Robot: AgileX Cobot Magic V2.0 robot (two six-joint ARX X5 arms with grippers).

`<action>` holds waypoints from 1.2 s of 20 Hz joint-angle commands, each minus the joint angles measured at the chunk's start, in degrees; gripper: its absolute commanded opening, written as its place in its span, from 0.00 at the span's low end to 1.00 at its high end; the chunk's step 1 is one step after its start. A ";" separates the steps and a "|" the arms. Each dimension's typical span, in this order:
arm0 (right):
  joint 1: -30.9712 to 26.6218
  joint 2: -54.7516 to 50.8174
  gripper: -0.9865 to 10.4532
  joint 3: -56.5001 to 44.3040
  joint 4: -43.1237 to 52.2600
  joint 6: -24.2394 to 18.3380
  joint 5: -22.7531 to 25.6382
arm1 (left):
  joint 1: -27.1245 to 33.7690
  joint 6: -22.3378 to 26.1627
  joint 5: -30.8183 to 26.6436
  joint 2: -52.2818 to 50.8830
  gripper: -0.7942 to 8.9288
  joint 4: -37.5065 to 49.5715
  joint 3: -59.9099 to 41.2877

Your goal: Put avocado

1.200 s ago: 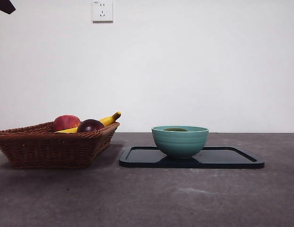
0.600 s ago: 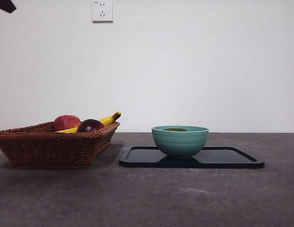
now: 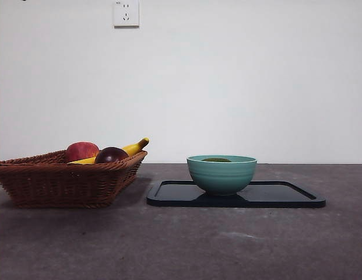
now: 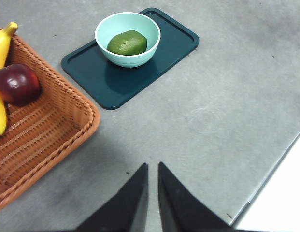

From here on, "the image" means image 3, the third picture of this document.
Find teal ribbed bowl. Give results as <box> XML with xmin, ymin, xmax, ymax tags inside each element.
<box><xmin>186</xmin><ymin>155</ymin><xmax>258</xmax><ymax>197</ymax></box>

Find yellow banana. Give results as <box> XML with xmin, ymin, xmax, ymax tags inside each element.
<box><xmin>66</xmin><ymin>137</ymin><xmax>150</xmax><ymax>165</ymax></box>

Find dark purple plum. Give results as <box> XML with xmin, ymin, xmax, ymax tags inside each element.
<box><xmin>94</xmin><ymin>146</ymin><xmax>129</xmax><ymax>164</ymax></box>

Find red apple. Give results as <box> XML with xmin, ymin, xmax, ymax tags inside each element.
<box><xmin>65</xmin><ymin>141</ymin><xmax>100</xmax><ymax>163</ymax></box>

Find black rectangular tray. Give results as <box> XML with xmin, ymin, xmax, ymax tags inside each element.
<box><xmin>146</xmin><ymin>180</ymin><xmax>326</xmax><ymax>208</ymax></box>

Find brown wicker basket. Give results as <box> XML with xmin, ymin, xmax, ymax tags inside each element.
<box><xmin>0</xmin><ymin>150</ymin><xmax>148</xmax><ymax>209</ymax></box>

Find white wall socket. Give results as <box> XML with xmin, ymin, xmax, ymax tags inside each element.
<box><xmin>113</xmin><ymin>0</ymin><xmax>140</xmax><ymax>29</ymax></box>

